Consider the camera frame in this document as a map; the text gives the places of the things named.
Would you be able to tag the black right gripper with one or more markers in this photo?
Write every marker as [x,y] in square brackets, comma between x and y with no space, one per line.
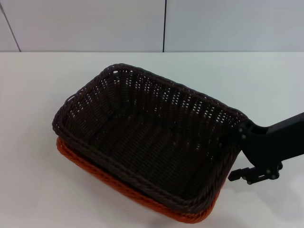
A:
[273,142]

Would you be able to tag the dark brown woven plastic basket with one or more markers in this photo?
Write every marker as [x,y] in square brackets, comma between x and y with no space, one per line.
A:
[147,133]

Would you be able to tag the orange woven plastic basket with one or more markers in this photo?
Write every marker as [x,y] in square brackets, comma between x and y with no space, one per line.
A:
[78,162]

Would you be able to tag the black wall panel seam strip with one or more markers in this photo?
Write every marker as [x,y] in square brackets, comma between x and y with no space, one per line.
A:
[164,26]

